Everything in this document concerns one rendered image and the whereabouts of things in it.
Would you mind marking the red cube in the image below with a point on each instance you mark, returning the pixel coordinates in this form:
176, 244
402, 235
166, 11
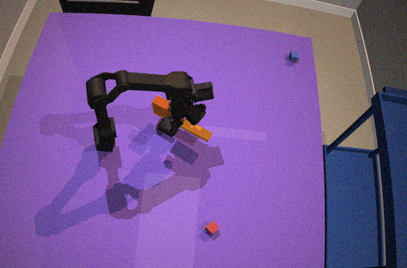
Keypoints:
212, 227

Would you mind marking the small blue cube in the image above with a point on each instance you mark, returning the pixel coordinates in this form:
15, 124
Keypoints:
293, 56

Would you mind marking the orange l-shaped bar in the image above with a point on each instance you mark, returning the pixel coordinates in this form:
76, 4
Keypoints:
160, 108

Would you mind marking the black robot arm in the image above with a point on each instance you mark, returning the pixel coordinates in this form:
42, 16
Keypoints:
178, 86

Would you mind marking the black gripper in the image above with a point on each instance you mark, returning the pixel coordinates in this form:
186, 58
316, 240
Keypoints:
170, 124

